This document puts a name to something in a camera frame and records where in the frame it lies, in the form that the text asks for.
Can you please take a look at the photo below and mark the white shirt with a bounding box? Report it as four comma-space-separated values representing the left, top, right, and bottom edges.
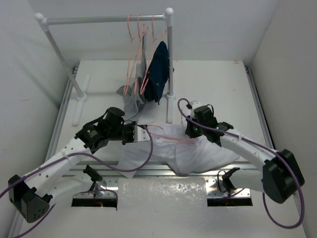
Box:
117, 136, 240, 175

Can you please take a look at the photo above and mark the white clothes rack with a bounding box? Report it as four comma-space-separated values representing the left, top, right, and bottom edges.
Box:
35, 8, 175, 129

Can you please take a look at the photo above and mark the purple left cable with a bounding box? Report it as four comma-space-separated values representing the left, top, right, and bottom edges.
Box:
0, 125, 154, 238

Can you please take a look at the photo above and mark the dark navy garment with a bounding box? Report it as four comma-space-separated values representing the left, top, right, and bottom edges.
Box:
144, 41, 170, 104

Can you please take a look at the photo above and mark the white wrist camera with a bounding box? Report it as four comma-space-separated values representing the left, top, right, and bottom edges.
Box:
134, 125, 150, 142
186, 101, 202, 118

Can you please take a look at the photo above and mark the aluminium frame rail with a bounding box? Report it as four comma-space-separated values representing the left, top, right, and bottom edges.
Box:
7, 60, 308, 238

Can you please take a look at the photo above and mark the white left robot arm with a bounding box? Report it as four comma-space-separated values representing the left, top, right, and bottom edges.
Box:
8, 107, 140, 223

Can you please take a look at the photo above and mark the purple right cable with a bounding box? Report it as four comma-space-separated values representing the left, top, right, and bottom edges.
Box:
177, 98, 305, 228

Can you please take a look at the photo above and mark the pink wire hanger with navy garment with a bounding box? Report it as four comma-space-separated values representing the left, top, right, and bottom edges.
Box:
140, 14, 166, 95

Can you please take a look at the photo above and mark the grey shirt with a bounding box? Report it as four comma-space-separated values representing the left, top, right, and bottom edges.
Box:
116, 32, 147, 121

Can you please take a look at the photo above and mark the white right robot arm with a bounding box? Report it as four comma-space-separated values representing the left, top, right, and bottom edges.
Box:
185, 102, 305, 204

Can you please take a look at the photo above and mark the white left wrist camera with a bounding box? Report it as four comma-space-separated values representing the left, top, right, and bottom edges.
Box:
134, 125, 150, 142

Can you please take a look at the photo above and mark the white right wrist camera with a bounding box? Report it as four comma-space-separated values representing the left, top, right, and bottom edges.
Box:
186, 101, 202, 118

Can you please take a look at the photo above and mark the purple cable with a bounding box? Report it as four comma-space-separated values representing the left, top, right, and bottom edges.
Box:
0, 125, 154, 238
177, 98, 305, 228

